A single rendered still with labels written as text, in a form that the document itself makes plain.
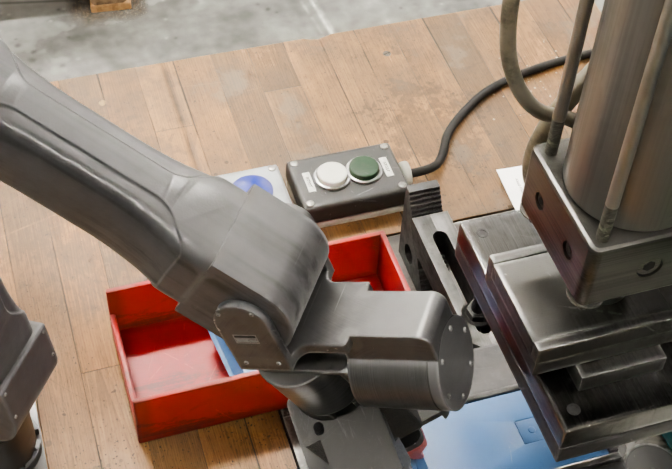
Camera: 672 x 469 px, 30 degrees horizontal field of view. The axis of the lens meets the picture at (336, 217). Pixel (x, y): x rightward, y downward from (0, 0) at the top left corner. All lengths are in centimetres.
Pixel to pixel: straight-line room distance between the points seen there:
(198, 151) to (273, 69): 15
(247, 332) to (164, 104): 63
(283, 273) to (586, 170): 18
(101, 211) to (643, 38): 30
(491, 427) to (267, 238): 32
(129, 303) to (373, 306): 40
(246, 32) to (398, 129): 154
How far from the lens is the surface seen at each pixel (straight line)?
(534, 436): 97
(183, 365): 109
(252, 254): 70
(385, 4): 290
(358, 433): 79
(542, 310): 80
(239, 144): 127
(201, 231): 70
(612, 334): 79
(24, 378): 93
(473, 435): 96
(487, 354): 101
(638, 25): 63
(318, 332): 73
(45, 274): 118
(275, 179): 120
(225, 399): 104
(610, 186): 69
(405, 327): 71
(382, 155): 123
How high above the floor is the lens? 180
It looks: 48 degrees down
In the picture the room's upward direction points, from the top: 3 degrees clockwise
